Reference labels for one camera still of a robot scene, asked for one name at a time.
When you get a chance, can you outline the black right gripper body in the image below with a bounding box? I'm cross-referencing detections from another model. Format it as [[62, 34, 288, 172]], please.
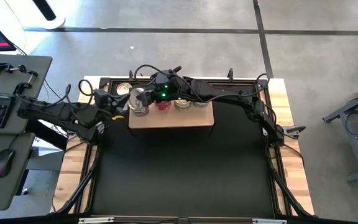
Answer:
[[149, 70, 181, 102]]

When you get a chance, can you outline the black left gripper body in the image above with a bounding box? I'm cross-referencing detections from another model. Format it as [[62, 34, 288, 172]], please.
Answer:
[[91, 104, 112, 124]]

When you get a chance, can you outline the blue can pale gold lid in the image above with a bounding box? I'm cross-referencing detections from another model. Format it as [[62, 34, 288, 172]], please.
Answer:
[[131, 107, 150, 117], [116, 82, 133, 96]]

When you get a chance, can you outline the tan-label can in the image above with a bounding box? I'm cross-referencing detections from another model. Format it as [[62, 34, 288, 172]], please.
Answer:
[[128, 88, 150, 110]]

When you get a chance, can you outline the red tuna can silver lid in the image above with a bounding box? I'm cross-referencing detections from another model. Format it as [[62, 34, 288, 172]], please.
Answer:
[[154, 100, 172, 111]]

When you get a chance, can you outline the green can gold lid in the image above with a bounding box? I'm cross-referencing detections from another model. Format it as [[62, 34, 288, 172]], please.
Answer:
[[174, 99, 193, 111]]

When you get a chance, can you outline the wooden board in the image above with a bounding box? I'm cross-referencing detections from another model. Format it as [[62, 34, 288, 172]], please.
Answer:
[[128, 101, 215, 130]]

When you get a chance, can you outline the black bin tray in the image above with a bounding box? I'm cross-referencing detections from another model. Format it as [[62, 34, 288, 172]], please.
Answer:
[[73, 76, 291, 218]]

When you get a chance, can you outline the black desk leg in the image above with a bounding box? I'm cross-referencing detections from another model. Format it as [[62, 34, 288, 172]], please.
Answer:
[[25, 119, 68, 152]]

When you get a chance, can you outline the black desk clamp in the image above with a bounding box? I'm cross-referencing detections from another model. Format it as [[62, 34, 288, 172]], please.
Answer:
[[12, 70, 39, 96], [0, 60, 27, 76]]

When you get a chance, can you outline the black computer mouse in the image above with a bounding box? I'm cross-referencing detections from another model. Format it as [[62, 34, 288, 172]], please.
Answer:
[[0, 149, 16, 179]]

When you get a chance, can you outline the white plastic stand base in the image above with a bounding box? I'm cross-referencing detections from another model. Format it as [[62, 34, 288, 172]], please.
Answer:
[[3, 0, 67, 31]]

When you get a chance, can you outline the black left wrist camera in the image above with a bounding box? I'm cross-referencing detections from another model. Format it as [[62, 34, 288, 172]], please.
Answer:
[[94, 89, 110, 107]]

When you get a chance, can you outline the black diagonal frame strut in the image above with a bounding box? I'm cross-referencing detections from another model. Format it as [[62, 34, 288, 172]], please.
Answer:
[[54, 149, 101, 216], [267, 155, 312, 218]]

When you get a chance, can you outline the silver metal bracket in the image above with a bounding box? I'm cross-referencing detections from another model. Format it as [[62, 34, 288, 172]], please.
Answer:
[[78, 217, 114, 224], [252, 218, 288, 224]]

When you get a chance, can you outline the grey arm base bracket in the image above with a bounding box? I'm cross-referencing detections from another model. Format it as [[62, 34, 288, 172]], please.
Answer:
[[280, 124, 306, 138]]

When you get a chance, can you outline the grey metal desk frame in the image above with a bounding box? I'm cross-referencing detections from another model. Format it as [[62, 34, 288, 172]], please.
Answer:
[[321, 77, 358, 184]]

